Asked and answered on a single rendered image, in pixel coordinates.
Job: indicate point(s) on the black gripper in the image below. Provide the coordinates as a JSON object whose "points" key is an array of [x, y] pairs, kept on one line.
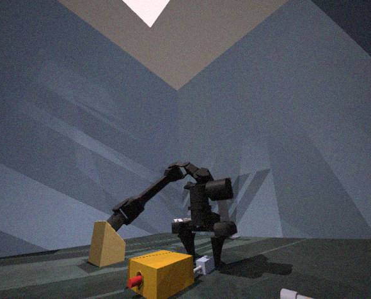
{"points": [[200, 216]]}

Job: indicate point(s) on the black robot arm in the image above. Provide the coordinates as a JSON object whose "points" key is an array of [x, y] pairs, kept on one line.
{"points": [[201, 191]]}

